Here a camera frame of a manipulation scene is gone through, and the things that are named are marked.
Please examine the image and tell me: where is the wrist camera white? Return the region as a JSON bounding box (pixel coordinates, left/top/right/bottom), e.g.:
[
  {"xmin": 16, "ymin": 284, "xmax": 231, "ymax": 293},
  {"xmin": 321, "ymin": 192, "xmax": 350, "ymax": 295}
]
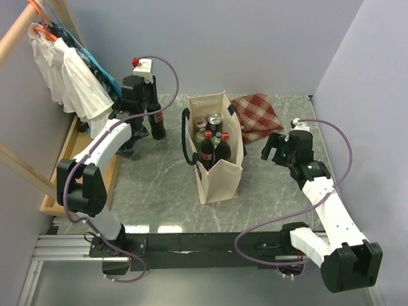
[
  {"xmin": 132, "ymin": 57, "xmax": 153, "ymax": 82},
  {"xmin": 284, "ymin": 118, "xmax": 310, "ymax": 142}
]

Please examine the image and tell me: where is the green cap bottle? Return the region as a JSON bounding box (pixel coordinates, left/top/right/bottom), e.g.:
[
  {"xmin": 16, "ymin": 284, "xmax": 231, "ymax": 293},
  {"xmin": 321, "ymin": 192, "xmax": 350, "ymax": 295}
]
[
  {"xmin": 212, "ymin": 131, "xmax": 222, "ymax": 148},
  {"xmin": 194, "ymin": 127, "xmax": 205, "ymax": 152}
]

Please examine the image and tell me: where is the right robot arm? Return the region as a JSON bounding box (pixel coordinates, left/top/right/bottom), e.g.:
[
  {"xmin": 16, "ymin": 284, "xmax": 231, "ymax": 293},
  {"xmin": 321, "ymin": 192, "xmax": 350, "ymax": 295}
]
[{"xmin": 261, "ymin": 129, "xmax": 383, "ymax": 293}]

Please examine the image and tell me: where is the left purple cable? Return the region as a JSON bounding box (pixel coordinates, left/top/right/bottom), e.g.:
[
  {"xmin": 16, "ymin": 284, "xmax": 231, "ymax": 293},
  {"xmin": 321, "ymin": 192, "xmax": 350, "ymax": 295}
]
[{"xmin": 62, "ymin": 55, "xmax": 180, "ymax": 284}]

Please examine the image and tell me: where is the orange hanger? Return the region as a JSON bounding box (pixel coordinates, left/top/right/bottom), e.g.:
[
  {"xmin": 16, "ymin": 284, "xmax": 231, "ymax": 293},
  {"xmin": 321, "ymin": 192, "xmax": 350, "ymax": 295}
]
[{"xmin": 27, "ymin": 0, "xmax": 58, "ymax": 41}]

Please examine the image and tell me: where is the green cap bottle left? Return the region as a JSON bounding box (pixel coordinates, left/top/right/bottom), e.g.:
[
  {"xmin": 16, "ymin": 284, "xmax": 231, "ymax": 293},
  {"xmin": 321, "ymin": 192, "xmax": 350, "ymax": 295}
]
[{"xmin": 194, "ymin": 127, "xmax": 205, "ymax": 152}]

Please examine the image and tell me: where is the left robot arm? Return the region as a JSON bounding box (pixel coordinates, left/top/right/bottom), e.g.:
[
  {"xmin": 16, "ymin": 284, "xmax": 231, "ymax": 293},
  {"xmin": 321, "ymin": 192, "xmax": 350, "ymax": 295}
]
[{"xmin": 57, "ymin": 75, "xmax": 161, "ymax": 256}]

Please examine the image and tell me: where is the tall dark can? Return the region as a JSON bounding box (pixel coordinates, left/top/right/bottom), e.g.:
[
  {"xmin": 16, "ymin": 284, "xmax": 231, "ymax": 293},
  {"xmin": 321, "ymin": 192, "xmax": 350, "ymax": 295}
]
[{"xmin": 207, "ymin": 113, "xmax": 222, "ymax": 133}]

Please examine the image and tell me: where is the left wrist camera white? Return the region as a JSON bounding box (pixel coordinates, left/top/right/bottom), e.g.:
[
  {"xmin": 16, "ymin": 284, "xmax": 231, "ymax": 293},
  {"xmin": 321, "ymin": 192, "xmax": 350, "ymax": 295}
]
[{"xmin": 132, "ymin": 57, "xmax": 153, "ymax": 82}]

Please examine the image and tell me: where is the red plaid folded cloth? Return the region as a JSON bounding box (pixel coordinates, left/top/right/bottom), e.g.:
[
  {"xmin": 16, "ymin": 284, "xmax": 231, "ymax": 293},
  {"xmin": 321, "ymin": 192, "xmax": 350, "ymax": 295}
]
[{"xmin": 231, "ymin": 93, "xmax": 284, "ymax": 144}]

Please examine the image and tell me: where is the aluminium frame rail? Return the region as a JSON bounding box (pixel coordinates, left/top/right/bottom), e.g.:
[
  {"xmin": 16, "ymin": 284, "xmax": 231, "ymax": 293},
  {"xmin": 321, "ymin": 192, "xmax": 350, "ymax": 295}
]
[{"xmin": 17, "ymin": 234, "xmax": 96, "ymax": 306}]

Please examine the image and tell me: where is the green cap bottle right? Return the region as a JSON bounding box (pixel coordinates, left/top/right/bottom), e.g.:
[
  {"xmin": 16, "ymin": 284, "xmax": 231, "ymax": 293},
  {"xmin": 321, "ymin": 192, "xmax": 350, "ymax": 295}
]
[{"xmin": 212, "ymin": 131, "xmax": 222, "ymax": 148}]

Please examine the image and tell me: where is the black base beam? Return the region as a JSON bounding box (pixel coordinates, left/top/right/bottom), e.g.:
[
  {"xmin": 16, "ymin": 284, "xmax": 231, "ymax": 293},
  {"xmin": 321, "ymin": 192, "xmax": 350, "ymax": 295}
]
[{"xmin": 127, "ymin": 231, "xmax": 299, "ymax": 269}]

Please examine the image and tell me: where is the cream canvas tote bag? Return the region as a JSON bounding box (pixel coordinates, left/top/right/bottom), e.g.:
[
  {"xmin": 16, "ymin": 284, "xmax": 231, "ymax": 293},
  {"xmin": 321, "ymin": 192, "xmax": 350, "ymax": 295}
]
[{"xmin": 181, "ymin": 92, "xmax": 245, "ymax": 204}]

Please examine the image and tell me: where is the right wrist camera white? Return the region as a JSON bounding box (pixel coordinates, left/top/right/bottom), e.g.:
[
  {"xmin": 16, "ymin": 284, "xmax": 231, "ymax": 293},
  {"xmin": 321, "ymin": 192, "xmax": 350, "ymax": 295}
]
[{"xmin": 284, "ymin": 118, "xmax": 310, "ymax": 142}]

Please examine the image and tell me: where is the dark floral garment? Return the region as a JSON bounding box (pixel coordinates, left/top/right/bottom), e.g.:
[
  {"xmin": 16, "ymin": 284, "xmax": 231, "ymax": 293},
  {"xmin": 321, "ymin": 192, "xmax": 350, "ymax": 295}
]
[{"xmin": 47, "ymin": 22, "xmax": 149, "ymax": 158}]

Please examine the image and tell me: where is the white pleated garment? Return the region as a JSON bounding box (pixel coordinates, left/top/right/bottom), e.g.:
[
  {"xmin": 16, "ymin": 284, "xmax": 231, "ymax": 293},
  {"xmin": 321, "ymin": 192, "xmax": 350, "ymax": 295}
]
[{"xmin": 27, "ymin": 23, "xmax": 113, "ymax": 138}]

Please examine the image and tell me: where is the teal garment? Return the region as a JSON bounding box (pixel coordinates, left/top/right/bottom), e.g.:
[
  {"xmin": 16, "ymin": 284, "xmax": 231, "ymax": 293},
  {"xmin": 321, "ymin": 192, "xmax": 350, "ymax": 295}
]
[{"xmin": 60, "ymin": 27, "xmax": 124, "ymax": 96}]

